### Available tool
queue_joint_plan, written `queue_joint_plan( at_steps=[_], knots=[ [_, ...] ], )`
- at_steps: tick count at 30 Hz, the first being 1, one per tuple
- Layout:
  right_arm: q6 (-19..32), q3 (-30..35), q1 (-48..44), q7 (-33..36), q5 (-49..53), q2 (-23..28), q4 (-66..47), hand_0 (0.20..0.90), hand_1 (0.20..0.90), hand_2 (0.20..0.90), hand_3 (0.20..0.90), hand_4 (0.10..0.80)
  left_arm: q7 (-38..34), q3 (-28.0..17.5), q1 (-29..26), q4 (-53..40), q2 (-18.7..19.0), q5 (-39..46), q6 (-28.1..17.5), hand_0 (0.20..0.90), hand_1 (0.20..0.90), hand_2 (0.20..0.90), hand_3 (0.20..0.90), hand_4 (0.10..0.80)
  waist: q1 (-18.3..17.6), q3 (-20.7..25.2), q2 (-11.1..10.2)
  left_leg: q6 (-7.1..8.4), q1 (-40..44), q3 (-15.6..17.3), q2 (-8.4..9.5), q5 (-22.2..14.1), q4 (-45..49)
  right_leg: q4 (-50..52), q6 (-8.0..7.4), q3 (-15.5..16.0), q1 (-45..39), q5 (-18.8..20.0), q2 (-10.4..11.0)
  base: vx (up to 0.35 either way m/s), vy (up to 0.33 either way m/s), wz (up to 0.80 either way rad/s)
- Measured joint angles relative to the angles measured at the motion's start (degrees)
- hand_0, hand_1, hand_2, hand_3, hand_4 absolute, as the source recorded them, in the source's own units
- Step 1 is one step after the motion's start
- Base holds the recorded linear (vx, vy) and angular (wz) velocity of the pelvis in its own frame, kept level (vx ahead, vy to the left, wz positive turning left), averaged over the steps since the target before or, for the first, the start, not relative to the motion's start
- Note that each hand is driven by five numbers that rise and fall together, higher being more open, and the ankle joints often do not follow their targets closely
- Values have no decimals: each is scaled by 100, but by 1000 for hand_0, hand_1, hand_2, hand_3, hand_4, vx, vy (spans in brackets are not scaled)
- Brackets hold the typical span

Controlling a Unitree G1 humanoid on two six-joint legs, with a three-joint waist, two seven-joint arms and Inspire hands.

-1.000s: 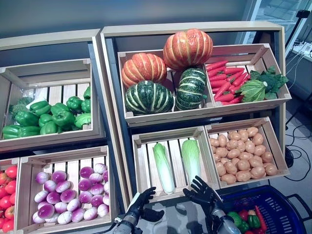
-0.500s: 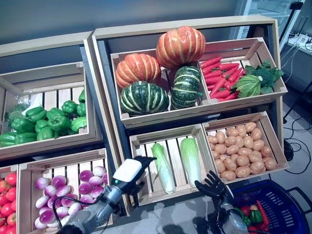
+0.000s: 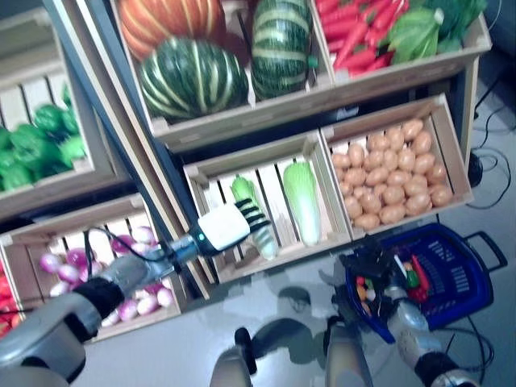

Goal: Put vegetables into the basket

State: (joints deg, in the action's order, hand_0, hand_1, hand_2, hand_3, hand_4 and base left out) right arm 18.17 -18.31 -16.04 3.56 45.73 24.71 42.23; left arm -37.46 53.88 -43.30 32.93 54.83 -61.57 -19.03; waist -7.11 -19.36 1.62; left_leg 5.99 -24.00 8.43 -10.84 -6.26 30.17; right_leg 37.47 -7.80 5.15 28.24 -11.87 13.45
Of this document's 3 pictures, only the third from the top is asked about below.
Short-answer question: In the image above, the robot right hand dark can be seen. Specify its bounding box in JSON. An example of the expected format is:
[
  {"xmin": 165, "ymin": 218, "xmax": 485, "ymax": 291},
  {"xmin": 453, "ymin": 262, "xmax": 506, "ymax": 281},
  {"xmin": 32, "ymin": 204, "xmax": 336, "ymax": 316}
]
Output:
[{"xmin": 338, "ymin": 239, "xmax": 398, "ymax": 283}]

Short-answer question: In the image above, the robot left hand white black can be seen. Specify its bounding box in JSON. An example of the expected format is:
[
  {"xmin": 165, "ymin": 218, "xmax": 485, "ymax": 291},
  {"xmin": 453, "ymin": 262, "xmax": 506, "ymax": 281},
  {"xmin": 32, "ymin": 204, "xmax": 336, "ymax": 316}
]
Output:
[{"xmin": 196, "ymin": 196, "xmax": 272, "ymax": 257}]

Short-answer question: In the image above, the napa cabbage green white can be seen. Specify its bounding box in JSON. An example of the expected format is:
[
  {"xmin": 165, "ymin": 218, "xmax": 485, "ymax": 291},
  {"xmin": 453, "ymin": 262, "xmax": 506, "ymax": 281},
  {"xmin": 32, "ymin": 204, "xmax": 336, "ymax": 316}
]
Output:
[
  {"xmin": 229, "ymin": 174, "xmax": 280, "ymax": 261},
  {"xmin": 281, "ymin": 160, "xmax": 323, "ymax": 248}
]

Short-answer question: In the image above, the blue plastic shopping basket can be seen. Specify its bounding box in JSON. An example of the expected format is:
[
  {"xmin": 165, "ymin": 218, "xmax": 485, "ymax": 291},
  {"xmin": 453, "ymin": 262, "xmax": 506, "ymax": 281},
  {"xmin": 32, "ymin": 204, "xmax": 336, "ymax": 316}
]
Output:
[{"xmin": 344, "ymin": 223, "xmax": 496, "ymax": 344}]

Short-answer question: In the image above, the small orange vegetable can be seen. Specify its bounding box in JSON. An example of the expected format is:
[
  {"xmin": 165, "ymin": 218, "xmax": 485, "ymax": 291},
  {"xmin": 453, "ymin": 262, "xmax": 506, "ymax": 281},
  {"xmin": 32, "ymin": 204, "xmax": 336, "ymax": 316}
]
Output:
[{"xmin": 353, "ymin": 275, "xmax": 377, "ymax": 314}]

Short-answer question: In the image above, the red chili pepper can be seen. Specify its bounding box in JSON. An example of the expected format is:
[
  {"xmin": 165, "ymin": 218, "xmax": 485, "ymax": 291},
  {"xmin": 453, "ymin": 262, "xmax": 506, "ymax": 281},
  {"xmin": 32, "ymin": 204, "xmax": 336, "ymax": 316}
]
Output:
[{"xmin": 409, "ymin": 252, "xmax": 433, "ymax": 304}]

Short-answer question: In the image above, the purple white onion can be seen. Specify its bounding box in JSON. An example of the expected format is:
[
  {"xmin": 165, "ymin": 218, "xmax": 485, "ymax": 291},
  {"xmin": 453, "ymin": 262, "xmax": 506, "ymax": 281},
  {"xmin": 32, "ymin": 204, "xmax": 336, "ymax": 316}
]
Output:
[
  {"xmin": 65, "ymin": 248, "xmax": 90, "ymax": 267},
  {"xmin": 119, "ymin": 300, "xmax": 139, "ymax": 323},
  {"xmin": 131, "ymin": 225, "xmax": 157, "ymax": 245},
  {"xmin": 110, "ymin": 235, "xmax": 136, "ymax": 255},
  {"xmin": 156, "ymin": 286, "xmax": 176, "ymax": 309},
  {"xmin": 48, "ymin": 281, "xmax": 73, "ymax": 298},
  {"xmin": 135, "ymin": 296, "xmax": 160, "ymax": 316},
  {"xmin": 56, "ymin": 264, "xmax": 81, "ymax": 285},
  {"xmin": 39, "ymin": 252, "xmax": 64, "ymax": 273}
]

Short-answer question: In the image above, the wooden crate with cabbages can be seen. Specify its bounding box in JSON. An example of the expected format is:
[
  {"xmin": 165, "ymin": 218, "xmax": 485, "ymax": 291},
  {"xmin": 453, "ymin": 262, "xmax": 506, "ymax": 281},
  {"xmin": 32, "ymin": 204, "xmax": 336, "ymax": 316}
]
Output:
[{"xmin": 182, "ymin": 129, "xmax": 355, "ymax": 286}]

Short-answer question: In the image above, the robot right leg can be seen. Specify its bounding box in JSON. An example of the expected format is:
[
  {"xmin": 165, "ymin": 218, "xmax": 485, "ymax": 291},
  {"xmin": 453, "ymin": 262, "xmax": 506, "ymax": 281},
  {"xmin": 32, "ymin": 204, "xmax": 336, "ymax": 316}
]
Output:
[{"xmin": 323, "ymin": 316, "xmax": 375, "ymax": 387}]

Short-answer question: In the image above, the robot leg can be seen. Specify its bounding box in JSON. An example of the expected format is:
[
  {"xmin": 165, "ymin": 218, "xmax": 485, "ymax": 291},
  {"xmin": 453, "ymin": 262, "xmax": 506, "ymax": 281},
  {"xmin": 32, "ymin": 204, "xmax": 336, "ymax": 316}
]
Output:
[
  {"xmin": 323, "ymin": 316, "xmax": 375, "ymax": 387},
  {"xmin": 210, "ymin": 327, "xmax": 259, "ymax": 387}
]

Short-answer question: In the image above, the wooden crate with pumpkins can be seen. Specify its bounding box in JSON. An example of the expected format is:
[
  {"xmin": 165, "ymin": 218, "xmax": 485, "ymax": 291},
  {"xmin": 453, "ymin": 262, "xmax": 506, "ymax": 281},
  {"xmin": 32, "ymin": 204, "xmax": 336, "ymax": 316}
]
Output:
[{"xmin": 109, "ymin": 0, "xmax": 336, "ymax": 153}]

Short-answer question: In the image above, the robot left leg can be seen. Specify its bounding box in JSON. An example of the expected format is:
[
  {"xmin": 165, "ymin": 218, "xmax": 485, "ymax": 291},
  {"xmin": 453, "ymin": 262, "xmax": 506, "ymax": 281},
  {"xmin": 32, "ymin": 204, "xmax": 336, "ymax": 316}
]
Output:
[{"xmin": 210, "ymin": 327, "xmax": 259, "ymax": 387}]

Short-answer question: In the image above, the black stand base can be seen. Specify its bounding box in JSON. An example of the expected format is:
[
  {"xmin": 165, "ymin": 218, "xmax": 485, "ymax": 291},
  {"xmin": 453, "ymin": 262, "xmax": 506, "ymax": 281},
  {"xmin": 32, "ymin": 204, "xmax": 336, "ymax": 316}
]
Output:
[{"xmin": 467, "ymin": 151, "xmax": 485, "ymax": 189}]

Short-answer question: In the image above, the wooden crate with potatoes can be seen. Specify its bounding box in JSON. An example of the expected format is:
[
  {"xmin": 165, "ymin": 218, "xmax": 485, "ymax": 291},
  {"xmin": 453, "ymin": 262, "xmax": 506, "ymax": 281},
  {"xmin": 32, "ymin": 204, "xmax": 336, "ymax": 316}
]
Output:
[{"xmin": 319, "ymin": 93, "xmax": 476, "ymax": 239}]

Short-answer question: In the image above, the dark green round pumpkin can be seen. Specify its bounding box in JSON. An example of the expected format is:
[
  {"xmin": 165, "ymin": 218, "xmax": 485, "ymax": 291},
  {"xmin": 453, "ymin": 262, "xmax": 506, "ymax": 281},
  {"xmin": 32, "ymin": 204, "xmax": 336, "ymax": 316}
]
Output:
[{"xmin": 139, "ymin": 35, "xmax": 250, "ymax": 121}]

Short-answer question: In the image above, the wooden crate with green peppers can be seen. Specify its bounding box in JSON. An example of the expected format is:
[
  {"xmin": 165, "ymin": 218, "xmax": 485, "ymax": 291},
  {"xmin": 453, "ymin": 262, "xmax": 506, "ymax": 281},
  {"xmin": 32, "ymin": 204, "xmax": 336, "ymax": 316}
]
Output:
[{"xmin": 0, "ymin": 6, "xmax": 122, "ymax": 221}]

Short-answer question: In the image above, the wooden crate with onions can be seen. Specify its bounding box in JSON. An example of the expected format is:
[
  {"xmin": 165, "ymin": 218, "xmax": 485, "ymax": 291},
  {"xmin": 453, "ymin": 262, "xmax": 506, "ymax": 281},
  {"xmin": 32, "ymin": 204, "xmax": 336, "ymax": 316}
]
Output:
[{"xmin": 0, "ymin": 192, "xmax": 183, "ymax": 344}]

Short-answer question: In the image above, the wooden crate with carrots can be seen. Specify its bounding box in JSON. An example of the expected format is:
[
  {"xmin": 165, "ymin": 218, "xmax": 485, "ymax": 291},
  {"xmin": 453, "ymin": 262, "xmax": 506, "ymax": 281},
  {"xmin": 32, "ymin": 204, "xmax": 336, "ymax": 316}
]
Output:
[{"xmin": 310, "ymin": 0, "xmax": 493, "ymax": 88}]

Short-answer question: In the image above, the green striped oblong squash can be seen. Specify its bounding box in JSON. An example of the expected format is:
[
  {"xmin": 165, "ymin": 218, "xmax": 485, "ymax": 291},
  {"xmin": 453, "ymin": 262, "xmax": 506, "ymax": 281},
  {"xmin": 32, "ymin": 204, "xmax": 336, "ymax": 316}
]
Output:
[{"xmin": 250, "ymin": 0, "xmax": 316, "ymax": 102}]

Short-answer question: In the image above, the red carrot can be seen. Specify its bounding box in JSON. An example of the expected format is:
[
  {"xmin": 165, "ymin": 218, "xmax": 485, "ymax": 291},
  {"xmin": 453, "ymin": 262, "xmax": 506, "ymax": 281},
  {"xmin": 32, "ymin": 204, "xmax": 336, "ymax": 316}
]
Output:
[
  {"xmin": 342, "ymin": 47, "xmax": 394, "ymax": 70},
  {"xmin": 372, "ymin": 0, "xmax": 404, "ymax": 33},
  {"xmin": 333, "ymin": 20, "xmax": 370, "ymax": 69},
  {"xmin": 322, "ymin": 18, "xmax": 366, "ymax": 41}
]

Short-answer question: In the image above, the orange striped pumpkin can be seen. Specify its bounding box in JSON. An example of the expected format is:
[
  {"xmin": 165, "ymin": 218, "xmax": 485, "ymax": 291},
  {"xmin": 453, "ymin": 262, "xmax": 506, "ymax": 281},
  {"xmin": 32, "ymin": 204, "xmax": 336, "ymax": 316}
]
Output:
[{"xmin": 117, "ymin": 0, "xmax": 227, "ymax": 62}]

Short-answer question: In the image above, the red tomato pile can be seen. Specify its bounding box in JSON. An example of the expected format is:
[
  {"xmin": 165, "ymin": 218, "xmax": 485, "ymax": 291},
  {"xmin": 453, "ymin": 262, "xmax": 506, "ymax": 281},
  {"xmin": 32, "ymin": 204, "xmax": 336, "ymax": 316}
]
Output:
[{"xmin": 0, "ymin": 260, "xmax": 23, "ymax": 338}]

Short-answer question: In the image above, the dark green leafy vegetable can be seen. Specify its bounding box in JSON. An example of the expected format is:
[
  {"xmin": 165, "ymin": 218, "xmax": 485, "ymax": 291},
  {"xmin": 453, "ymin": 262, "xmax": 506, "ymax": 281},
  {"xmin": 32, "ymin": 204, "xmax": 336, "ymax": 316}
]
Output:
[{"xmin": 421, "ymin": 0, "xmax": 489, "ymax": 54}]

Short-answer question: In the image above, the black basket handle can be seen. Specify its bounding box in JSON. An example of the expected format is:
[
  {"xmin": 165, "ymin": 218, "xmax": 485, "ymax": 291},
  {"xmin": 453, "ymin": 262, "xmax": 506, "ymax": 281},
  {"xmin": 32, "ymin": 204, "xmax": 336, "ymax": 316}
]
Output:
[{"xmin": 462, "ymin": 231, "xmax": 510, "ymax": 276}]

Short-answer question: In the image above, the dark metal shelf post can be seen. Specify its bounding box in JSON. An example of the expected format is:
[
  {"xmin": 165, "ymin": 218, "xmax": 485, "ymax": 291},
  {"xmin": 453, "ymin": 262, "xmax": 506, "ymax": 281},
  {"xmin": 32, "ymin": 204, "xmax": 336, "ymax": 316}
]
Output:
[{"xmin": 41, "ymin": 0, "xmax": 213, "ymax": 302}]

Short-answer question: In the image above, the black floor cable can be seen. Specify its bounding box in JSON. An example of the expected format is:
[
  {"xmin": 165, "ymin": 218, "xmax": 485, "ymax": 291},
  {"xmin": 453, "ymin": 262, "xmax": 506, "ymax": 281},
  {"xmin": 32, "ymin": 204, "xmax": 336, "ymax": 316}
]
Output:
[
  {"xmin": 465, "ymin": 76, "xmax": 514, "ymax": 211},
  {"xmin": 437, "ymin": 312, "xmax": 496, "ymax": 374}
]

